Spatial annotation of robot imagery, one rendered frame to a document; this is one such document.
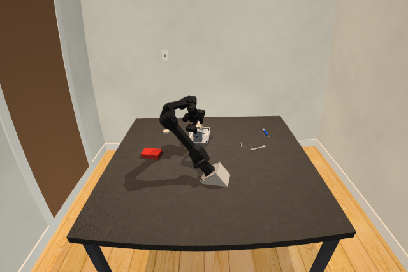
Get red rectangular block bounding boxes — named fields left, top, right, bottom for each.
left=141, top=148, right=163, bottom=160

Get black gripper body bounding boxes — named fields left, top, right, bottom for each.
left=186, top=109, right=205, bottom=132

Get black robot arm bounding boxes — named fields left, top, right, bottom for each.
left=159, top=95, right=215, bottom=177

